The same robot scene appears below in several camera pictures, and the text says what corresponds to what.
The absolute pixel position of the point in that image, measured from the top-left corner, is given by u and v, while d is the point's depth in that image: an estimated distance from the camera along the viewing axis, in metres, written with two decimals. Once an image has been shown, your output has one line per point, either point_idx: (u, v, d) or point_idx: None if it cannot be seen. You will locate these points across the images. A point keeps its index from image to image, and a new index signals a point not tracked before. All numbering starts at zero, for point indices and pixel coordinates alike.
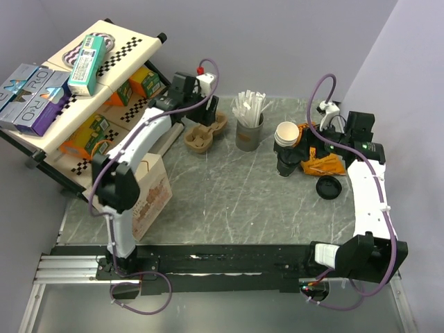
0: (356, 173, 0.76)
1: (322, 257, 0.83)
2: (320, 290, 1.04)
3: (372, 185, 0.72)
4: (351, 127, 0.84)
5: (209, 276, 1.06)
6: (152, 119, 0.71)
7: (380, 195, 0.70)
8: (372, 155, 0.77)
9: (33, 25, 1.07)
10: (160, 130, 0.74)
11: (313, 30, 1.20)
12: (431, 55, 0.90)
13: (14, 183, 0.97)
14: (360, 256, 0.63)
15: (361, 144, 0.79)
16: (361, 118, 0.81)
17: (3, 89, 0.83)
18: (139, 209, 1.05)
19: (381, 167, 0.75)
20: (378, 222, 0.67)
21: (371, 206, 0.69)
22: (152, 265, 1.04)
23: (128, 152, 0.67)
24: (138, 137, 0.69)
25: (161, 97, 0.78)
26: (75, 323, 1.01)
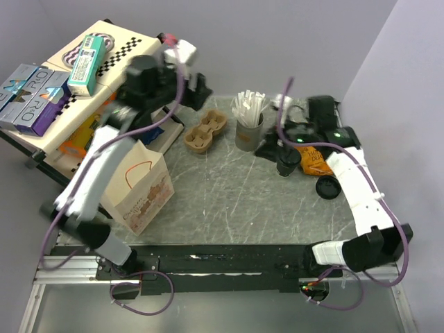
0: (339, 167, 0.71)
1: (327, 257, 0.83)
2: (320, 290, 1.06)
3: (359, 176, 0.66)
4: (315, 116, 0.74)
5: (209, 276, 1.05)
6: (102, 150, 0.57)
7: (370, 184, 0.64)
8: (347, 141, 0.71)
9: (32, 26, 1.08)
10: (118, 157, 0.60)
11: (312, 30, 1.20)
12: (431, 54, 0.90)
13: (14, 183, 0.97)
14: (372, 252, 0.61)
15: (333, 132, 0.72)
16: (324, 103, 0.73)
17: (3, 89, 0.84)
18: (139, 207, 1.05)
19: (361, 152, 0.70)
20: (379, 212, 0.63)
21: (365, 198, 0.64)
22: (152, 265, 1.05)
23: (78, 199, 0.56)
24: (89, 175, 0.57)
25: (116, 109, 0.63)
26: (75, 323, 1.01)
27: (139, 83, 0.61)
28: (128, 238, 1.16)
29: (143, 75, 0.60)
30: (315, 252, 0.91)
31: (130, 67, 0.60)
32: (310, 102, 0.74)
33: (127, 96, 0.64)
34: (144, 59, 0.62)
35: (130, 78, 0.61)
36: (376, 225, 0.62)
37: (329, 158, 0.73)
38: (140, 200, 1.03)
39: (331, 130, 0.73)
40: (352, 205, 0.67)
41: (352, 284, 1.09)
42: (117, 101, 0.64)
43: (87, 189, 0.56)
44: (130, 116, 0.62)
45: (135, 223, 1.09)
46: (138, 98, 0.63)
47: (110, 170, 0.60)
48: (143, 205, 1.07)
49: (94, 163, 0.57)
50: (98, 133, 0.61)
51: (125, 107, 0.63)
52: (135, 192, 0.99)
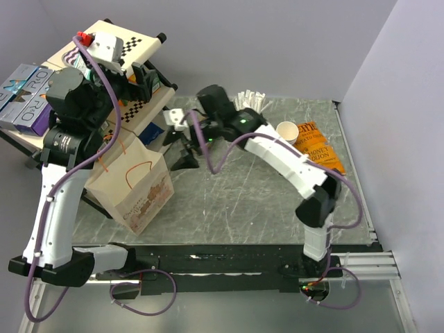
0: (257, 150, 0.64)
1: (318, 248, 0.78)
2: (320, 290, 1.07)
3: (281, 148, 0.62)
4: (213, 112, 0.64)
5: (209, 276, 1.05)
6: (53, 193, 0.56)
7: (291, 150, 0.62)
8: (253, 123, 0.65)
9: (32, 26, 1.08)
10: (75, 192, 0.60)
11: (311, 30, 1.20)
12: (431, 53, 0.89)
13: (12, 183, 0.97)
14: (320, 207, 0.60)
15: (238, 121, 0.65)
16: (217, 96, 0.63)
17: (3, 89, 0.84)
18: (139, 207, 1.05)
19: (270, 127, 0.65)
20: (313, 171, 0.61)
21: (294, 165, 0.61)
22: (151, 264, 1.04)
23: (46, 249, 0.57)
24: (49, 223, 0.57)
25: (56, 137, 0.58)
26: (75, 324, 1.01)
27: (71, 107, 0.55)
28: (128, 238, 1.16)
29: (72, 94, 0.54)
30: (309, 254, 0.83)
31: (53, 92, 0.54)
32: (202, 99, 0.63)
33: (63, 121, 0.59)
34: (66, 75, 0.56)
35: (57, 104, 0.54)
36: (316, 182, 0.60)
37: (246, 146, 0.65)
38: (140, 201, 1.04)
39: (234, 118, 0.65)
40: (288, 177, 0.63)
41: (352, 283, 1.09)
42: (54, 130, 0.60)
43: (52, 238, 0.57)
44: (74, 144, 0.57)
45: (135, 223, 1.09)
46: (77, 122, 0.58)
47: (72, 208, 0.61)
48: (143, 205, 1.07)
49: (50, 209, 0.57)
50: (43, 173, 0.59)
51: (64, 134, 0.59)
52: (136, 192, 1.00)
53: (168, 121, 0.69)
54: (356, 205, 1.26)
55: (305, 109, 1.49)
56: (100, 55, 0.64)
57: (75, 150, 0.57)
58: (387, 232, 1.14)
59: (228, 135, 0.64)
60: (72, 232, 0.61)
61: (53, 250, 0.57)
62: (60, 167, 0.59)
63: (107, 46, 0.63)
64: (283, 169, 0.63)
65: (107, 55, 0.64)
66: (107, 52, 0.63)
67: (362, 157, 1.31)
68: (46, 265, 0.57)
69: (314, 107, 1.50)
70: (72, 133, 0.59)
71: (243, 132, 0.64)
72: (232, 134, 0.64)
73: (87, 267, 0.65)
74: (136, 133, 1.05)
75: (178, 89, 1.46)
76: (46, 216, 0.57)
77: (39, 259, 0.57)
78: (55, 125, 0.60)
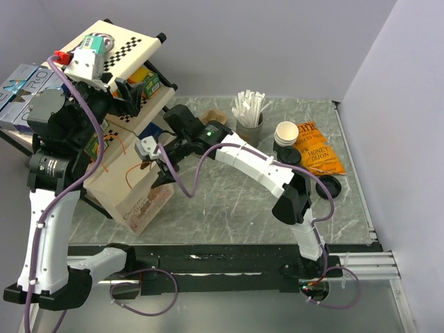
0: (226, 159, 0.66)
1: (311, 242, 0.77)
2: (320, 289, 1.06)
3: (248, 154, 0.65)
4: (180, 130, 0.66)
5: (209, 276, 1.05)
6: (44, 219, 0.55)
7: (257, 154, 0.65)
8: (219, 133, 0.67)
9: (32, 27, 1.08)
10: (66, 215, 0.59)
11: (310, 30, 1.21)
12: (431, 53, 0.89)
13: (12, 183, 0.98)
14: (293, 205, 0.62)
15: (205, 134, 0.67)
16: (181, 114, 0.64)
17: (3, 89, 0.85)
18: (139, 207, 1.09)
19: (234, 135, 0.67)
20: (280, 171, 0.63)
21: (261, 168, 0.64)
22: (151, 264, 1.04)
23: (41, 275, 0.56)
24: (42, 250, 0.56)
25: (42, 160, 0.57)
26: (75, 324, 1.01)
27: (55, 130, 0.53)
28: (128, 238, 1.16)
29: (55, 118, 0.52)
30: (306, 255, 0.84)
31: (36, 116, 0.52)
32: (168, 118, 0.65)
33: (48, 143, 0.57)
34: (47, 97, 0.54)
35: (41, 127, 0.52)
36: (285, 182, 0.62)
37: (217, 156, 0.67)
38: (139, 201, 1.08)
39: (201, 132, 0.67)
40: (259, 179, 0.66)
41: (352, 282, 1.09)
42: (38, 152, 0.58)
43: (46, 263, 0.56)
44: (61, 167, 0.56)
45: (135, 223, 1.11)
46: (62, 144, 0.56)
47: (64, 232, 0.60)
48: (143, 205, 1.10)
49: (41, 236, 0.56)
50: (30, 198, 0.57)
51: (50, 157, 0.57)
52: (136, 192, 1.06)
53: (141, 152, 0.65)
54: (356, 205, 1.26)
55: (304, 109, 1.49)
56: (80, 73, 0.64)
57: (63, 172, 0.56)
58: (387, 232, 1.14)
59: (199, 149, 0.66)
60: (66, 255, 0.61)
61: (48, 275, 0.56)
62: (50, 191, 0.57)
63: (86, 64, 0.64)
64: (252, 173, 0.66)
65: (87, 73, 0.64)
66: (87, 69, 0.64)
67: (363, 157, 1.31)
68: (42, 291, 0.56)
69: (314, 107, 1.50)
70: (58, 155, 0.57)
71: (211, 143, 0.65)
72: (202, 148, 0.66)
73: (84, 285, 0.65)
74: (136, 133, 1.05)
75: (178, 89, 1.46)
76: (38, 243, 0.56)
77: (35, 286, 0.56)
78: (39, 148, 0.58)
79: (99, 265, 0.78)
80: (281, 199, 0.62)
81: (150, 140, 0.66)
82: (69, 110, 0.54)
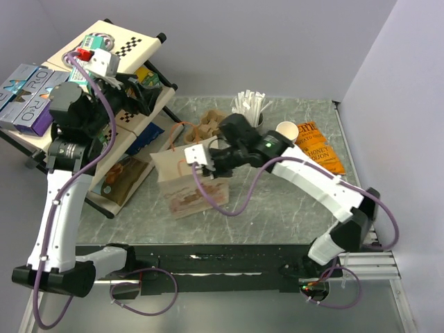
0: (288, 175, 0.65)
1: (327, 254, 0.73)
2: (320, 290, 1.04)
3: (311, 171, 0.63)
4: (236, 139, 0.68)
5: (209, 276, 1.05)
6: (60, 196, 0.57)
7: (323, 171, 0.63)
8: (278, 144, 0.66)
9: (32, 26, 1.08)
10: (79, 198, 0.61)
11: (311, 30, 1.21)
12: (431, 53, 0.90)
13: (12, 182, 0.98)
14: (361, 230, 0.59)
15: (263, 145, 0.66)
16: (236, 124, 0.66)
17: (3, 89, 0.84)
18: (182, 194, 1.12)
19: (296, 149, 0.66)
20: (347, 193, 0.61)
21: (325, 187, 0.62)
22: (152, 264, 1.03)
23: (52, 253, 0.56)
24: (55, 227, 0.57)
25: (61, 146, 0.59)
26: (76, 324, 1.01)
27: (72, 118, 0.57)
28: (128, 238, 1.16)
29: (73, 107, 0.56)
30: (314, 257, 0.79)
31: (55, 105, 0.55)
32: (223, 127, 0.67)
33: (65, 131, 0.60)
34: (64, 88, 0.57)
35: (60, 114, 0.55)
36: (354, 205, 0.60)
37: (275, 171, 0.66)
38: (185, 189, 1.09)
39: (259, 142, 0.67)
40: (321, 199, 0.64)
41: (352, 282, 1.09)
42: (56, 141, 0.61)
43: (58, 241, 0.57)
44: (78, 152, 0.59)
45: (174, 206, 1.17)
46: (78, 132, 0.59)
47: (76, 213, 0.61)
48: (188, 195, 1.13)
49: (56, 213, 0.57)
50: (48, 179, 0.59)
51: (69, 143, 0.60)
52: (183, 180, 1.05)
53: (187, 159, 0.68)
54: None
55: (304, 109, 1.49)
56: (94, 69, 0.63)
57: (81, 157, 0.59)
58: (387, 232, 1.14)
59: (255, 159, 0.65)
60: (75, 238, 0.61)
61: (60, 254, 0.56)
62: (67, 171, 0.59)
63: (102, 62, 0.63)
64: (315, 191, 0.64)
65: (101, 70, 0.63)
66: (101, 66, 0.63)
67: (363, 157, 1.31)
68: (51, 269, 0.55)
69: (314, 107, 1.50)
70: (75, 141, 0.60)
71: (269, 156, 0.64)
72: (259, 159, 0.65)
73: (88, 274, 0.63)
74: (136, 134, 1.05)
75: (178, 89, 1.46)
76: (52, 219, 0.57)
77: (45, 265, 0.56)
78: (57, 137, 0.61)
79: (99, 263, 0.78)
80: (347, 221, 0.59)
81: (198, 151, 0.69)
82: (83, 100, 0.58)
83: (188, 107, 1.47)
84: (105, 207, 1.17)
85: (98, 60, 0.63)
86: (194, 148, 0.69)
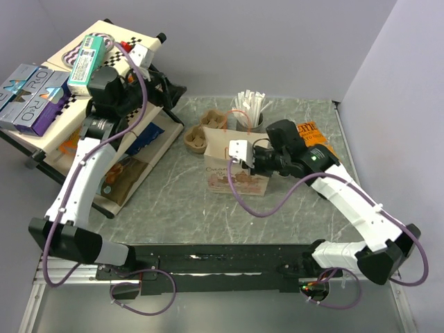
0: (329, 193, 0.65)
1: (333, 261, 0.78)
2: (320, 290, 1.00)
3: (352, 194, 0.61)
4: (282, 146, 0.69)
5: (209, 276, 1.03)
6: (88, 157, 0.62)
7: (365, 198, 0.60)
8: (324, 159, 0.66)
9: (32, 26, 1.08)
10: (100, 166, 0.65)
11: (310, 30, 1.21)
12: (431, 53, 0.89)
13: (13, 182, 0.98)
14: (393, 266, 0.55)
15: (308, 157, 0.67)
16: (286, 131, 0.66)
17: (3, 89, 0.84)
18: (222, 175, 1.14)
19: (343, 168, 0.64)
20: (386, 225, 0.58)
21: (363, 213, 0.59)
22: (152, 264, 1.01)
23: (71, 207, 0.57)
24: (78, 185, 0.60)
25: (94, 121, 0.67)
26: (76, 323, 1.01)
27: (107, 96, 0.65)
28: (128, 238, 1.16)
29: (109, 86, 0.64)
30: (318, 260, 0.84)
31: (94, 82, 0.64)
32: (272, 132, 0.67)
33: (98, 108, 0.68)
34: (103, 71, 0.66)
35: (98, 91, 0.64)
36: (389, 237, 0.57)
37: (315, 184, 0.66)
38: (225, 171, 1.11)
39: (305, 153, 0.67)
40: (356, 224, 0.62)
41: (352, 283, 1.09)
42: (90, 117, 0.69)
43: (78, 196, 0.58)
44: (107, 127, 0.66)
45: (211, 181, 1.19)
46: (110, 109, 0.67)
47: (95, 180, 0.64)
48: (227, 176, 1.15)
49: (80, 172, 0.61)
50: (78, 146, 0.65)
51: (100, 119, 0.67)
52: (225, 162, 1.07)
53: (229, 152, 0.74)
54: None
55: (304, 109, 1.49)
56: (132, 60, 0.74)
57: (111, 130, 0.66)
58: None
59: (298, 171, 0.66)
60: (89, 203, 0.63)
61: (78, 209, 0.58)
62: (95, 139, 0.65)
63: (139, 54, 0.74)
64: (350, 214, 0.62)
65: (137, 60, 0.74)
66: (138, 58, 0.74)
67: (363, 157, 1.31)
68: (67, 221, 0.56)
69: (314, 107, 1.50)
70: (107, 118, 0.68)
71: (312, 169, 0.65)
72: (301, 171, 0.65)
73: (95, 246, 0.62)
74: (136, 133, 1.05)
75: None
76: (75, 177, 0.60)
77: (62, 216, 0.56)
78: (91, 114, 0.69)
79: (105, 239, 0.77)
80: (378, 252, 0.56)
81: (241, 148, 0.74)
82: (118, 82, 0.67)
83: (188, 107, 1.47)
84: (105, 207, 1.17)
85: (135, 51, 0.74)
86: (238, 143, 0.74)
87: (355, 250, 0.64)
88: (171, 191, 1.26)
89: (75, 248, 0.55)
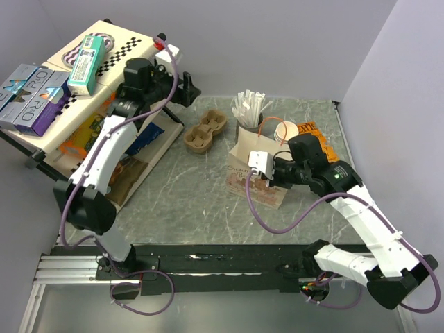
0: (348, 213, 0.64)
1: (336, 268, 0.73)
2: (320, 290, 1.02)
3: (371, 217, 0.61)
4: (304, 159, 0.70)
5: (209, 276, 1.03)
6: (114, 130, 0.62)
7: (384, 223, 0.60)
8: (347, 178, 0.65)
9: (32, 26, 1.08)
10: (125, 141, 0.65)
11: (311, 30, 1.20)
12: (432, 52, 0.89)
13: (14, 183, 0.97)
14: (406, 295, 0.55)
15: (330, 173, 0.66)
16: (309, 146, 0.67)
17: (3, 89, 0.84)
18: (241, 176, 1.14)
19: (365, 189, 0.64)
20: (403, 253, 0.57)
21: (383, 239, 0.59)
22: (152, 264, 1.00)
23: (94, 173, 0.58)
24: (101, 155, 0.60)
25: (120, 103, 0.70)
26: (76, 323, 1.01)
27: (137, 80, 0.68)
28: (128, 238, 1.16)
29: (141, 71, 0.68)
30: (318, 261, 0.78)
31: (128, 66, 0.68)
32: (294, 145, 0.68)
33: (127, 92, 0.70)
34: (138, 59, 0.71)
35: (130, 74, 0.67)
36: (406, 266, 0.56)
37: (334, 203, 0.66)
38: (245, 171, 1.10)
39: (328, 171, 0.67)
40: (372, 248, 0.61)
41: (352, 284, 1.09)
42: (117, 99, 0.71)
43: (100, 164, 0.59)
44: (133, 109, 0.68)
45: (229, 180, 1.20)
46: (138, 94, 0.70)
47: (118, 153, 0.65)
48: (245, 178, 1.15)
49: (105, 143, 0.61)
50: (105, 121, 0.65)
51: (127, 102, 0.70)
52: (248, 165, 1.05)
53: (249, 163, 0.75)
54: None
55: (304, 109, 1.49)
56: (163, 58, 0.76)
57: (135, 111, 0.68)
58: None
59: (319, 187, 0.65)
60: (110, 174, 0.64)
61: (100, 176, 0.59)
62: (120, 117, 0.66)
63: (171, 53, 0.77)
64: (367, 238, 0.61)
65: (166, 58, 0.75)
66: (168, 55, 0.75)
67: (363, 157, 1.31)
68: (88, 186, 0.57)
69: (314, 107, 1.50)
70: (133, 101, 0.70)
71: (335, 188, 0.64)
72: (322, 187, 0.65)
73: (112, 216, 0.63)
74: None
75: None
76: (100, 148, 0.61)
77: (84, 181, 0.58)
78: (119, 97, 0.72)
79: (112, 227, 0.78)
80: (394, 278, 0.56)
81: (261, 160, 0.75)
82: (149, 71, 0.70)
83: (188, 107, 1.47)
84: None
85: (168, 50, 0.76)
86: (259, 153, 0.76)
87: (365, 268, 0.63)
88: (171, 191, 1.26)
89: (92, 212, 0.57)
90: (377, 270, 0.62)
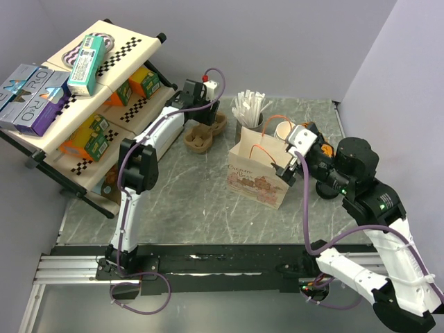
0: (384, 245, 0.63)
1: (337, 274, 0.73)
2: (320, 290, 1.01)
3: (408, 256, 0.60)
4: (352, 174, 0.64)
5: (209, 276, 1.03)
6: (171, 114, 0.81)
7: (420, 263, 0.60)
8: (390, 209, 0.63)
9: (33, 25, 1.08)
10: (173, 127, 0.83)
11: (311, 30, 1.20)
12: (432, 53, 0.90)
13: (14, 183, 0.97)
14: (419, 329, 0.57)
15: (377, 203, 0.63)
16: (366, 166, 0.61)
17: (3, 89, 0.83)
18: (241, 175, 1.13)
19: (406, 225, 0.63)
20: (428, 295, 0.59)
21: (413, 279, 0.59)
22: (152, 265, 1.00)
23: (152, 139, 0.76)
24: (159, 128, 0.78)
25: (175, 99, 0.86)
26: (76, 324, 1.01)
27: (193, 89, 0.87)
28: None
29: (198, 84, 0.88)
30: (320, 262, 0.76)
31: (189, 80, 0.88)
32: (345, 158, 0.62)
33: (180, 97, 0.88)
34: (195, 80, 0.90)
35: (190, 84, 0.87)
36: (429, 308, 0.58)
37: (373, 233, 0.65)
38: (246, 172, 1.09)
39: (374, 200, 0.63)
40: (397, 281, 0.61)
41: None
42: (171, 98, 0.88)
43: (158, 133, 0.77)
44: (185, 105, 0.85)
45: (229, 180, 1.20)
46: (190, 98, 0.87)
47: (167, 134, 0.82)
48: (245, 178, 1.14)
49: (164, 121, 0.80)
50: (164, 109, 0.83)
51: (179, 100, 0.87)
52: (252, 165, 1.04)
53: (292, 137, 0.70)
54: None
55: (304, 109, 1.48)
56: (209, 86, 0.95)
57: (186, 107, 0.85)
58: None
59: (357, 213, 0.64)
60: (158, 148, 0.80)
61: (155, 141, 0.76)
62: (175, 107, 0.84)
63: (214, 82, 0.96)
64: (395, 272, 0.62)
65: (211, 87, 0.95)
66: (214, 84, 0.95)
67: None
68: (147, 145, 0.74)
69: (314, 106, 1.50)
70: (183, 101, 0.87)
71: (377, 220, 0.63)
72: (362, 215, 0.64)
73: (153, 178, 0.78)
74: (134, 132, 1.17)
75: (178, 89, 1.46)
76: (159, 123, 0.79)
77: (146, 141, 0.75)
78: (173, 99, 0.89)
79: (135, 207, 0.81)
80: (413, 316, 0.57)
81: (306, 142, 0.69)
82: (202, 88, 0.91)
83: None
84: (105, 207, 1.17)
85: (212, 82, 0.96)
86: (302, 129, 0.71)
87: (372, 285, 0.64)
88: (171, 191, 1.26)
89: (144, 168, 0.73)
90: (385, 291, 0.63)
